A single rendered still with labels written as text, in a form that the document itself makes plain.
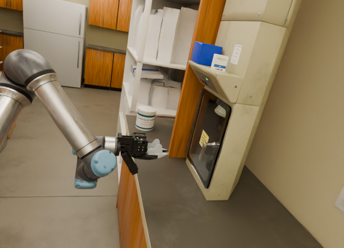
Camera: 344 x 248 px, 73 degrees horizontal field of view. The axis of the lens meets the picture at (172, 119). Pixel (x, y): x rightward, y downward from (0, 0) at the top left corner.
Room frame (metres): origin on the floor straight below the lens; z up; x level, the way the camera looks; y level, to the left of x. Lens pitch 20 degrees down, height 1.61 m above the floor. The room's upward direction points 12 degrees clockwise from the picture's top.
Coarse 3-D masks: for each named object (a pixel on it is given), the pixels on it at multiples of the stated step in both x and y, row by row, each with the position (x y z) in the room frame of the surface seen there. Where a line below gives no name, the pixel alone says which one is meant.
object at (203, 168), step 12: (204, 96) 1.13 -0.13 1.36; (216, 96) 1.03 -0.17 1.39; (204, 108) 1.10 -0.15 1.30; (216, 108) 0.99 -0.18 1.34; (228, 108) 0.90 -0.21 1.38; (204, 120) 1.06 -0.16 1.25; (216, 120) 0.96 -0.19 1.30; (228, 120) 0.89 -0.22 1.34; (216, 132) 0.93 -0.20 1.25; (192, 144) 1.12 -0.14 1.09; (216, 144) 0.91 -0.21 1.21; (192, 156) 1.09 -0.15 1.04; (204, 156) 0.97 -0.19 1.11; (216, 156) 0.88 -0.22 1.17; (204, 168) 0.95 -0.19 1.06; (204, 180) 0.92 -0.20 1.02
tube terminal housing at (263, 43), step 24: (240, 24) 1.01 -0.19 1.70; (264, 24) 0.89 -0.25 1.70; (264, 48) 0.90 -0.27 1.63; (240, 72) 0.91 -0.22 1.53; (264, 72) 0.91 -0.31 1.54; (240, 96) 0.88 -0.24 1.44; (264, 96) 0.95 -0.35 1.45; (240, 120) 0.89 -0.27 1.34; (240, 144) 0.91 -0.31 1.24; (192, 168) 1.08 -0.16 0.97; (216, 168) 0.88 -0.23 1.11; (240, 168) 0.98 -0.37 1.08; (216, 192) 0.89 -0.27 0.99
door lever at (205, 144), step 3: (204, 144) 0.90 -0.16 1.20; (207, 144) 0.91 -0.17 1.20; (210, 144) 0.92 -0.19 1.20; (213, 144) 0.92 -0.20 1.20; (204, 147) 0.90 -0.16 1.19; (213, 147) 0.92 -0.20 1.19; (201, 150) 0.91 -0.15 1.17; (204, 150) 0.91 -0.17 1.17; (201, 153) 0.91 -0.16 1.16; (204, 153) 0.91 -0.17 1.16; (201, 156) 0.90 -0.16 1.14; (201, 159) 0.90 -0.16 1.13
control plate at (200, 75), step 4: (196, 72) 1.11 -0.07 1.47; (200, 76) 1.08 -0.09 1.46; (204, 76) 1.00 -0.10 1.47; (200, 80) 1.14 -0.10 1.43; (204, 80) 1.05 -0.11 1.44; (208, 80) 0.98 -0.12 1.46; (204, 84) 1.11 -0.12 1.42; (208, 84) 1.02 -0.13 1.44; (212, 84) 0.95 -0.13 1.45; (212, 88) 1.00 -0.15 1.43; (216, 92) 0.98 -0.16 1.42
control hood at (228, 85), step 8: (192, 64) 1.09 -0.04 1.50; (200, 64) 1.05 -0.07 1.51; (200, 72) 1.03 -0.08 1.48; (208, 72) 0.91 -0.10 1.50; (216, 72) 0.89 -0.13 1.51; (224, 72) 0.94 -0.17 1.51; (216, 80) 0.87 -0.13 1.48; (224, 80) 0.86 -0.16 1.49; (232, 80) 0.87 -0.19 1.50; (240, 80) 0.88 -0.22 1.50; (216, 88) 0.94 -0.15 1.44; (224, 88) 0.86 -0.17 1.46; (232, 88) 0.87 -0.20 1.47; (224, 96) 0.90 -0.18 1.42; (232, 96) 0.87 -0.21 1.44
